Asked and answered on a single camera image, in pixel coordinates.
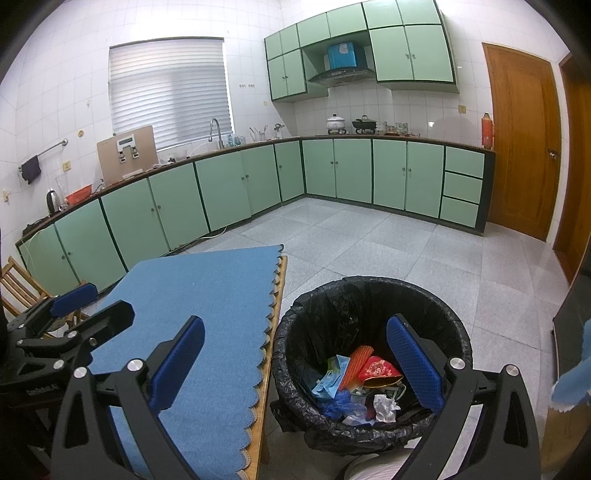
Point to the dark towel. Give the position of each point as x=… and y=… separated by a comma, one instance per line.
x=30, y=170

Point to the clear plastic jug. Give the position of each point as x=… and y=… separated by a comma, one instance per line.
x=62, y=184

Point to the wooden door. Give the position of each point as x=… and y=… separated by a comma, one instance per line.
x=577, y=175
x=521, y=138

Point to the white pot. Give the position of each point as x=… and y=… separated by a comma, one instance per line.
x=336, y=123

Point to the green base cabinets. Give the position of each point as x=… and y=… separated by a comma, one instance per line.
x=231, y=184

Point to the red basin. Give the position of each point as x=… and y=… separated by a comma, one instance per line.
x=79, y=194

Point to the red thermos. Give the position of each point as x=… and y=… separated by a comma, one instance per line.
x=487, y=131

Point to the steel towel rail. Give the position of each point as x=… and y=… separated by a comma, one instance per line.
x=51, y=148

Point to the blue plastic bag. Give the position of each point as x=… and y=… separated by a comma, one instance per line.
x=339, y=404

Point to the white window blind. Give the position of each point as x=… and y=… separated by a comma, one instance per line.
x=171, y=92

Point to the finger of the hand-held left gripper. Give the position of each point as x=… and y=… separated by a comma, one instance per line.
x=108, y=318
x=74, y=299

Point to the black bag lined trash bin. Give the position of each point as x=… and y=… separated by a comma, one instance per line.
x=323, y=304

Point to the blue scalloped mat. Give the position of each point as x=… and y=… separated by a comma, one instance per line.
x=198, y=300

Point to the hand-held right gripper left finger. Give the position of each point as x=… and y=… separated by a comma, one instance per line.
x=178, y=364

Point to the black wok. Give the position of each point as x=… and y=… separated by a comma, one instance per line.
x=364, y=125

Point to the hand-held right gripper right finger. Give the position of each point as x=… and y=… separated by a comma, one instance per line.
x=415, y=364

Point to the utensil holder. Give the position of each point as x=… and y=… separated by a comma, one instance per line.
x=258, y=134

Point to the white tissue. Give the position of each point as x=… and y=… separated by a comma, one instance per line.
x=385, y=408

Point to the red paper cup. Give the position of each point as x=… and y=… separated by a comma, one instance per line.
x=378, y=371

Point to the steel electric kettle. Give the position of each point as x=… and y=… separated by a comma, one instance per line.
x=53, y=202

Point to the black panel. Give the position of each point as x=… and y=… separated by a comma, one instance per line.
x=568, y=327

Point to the wooden chair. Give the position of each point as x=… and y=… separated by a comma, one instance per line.
x=23, y=288

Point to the black range hood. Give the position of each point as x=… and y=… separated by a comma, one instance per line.
x=341, y=76

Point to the wooden table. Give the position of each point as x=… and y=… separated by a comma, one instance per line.
x=265, y=415

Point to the brown cardboard box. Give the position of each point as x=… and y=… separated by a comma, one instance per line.
x=108, y=166

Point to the blue box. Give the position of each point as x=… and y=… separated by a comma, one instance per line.
x=342, y=56

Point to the steel faucet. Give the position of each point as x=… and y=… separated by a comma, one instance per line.
x=218, y=131

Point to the black induction cooker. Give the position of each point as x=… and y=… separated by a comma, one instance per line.
x=34, y=227

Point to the row of glass cups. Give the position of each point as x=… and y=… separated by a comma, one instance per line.
x=392, y=128

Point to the green white milk carton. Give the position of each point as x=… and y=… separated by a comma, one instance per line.
x=390, y=392

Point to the green wall cabinets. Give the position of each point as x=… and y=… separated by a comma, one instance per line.
x=411, y=50

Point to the light blue carton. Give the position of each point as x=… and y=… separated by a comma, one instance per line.
x=330, y=376

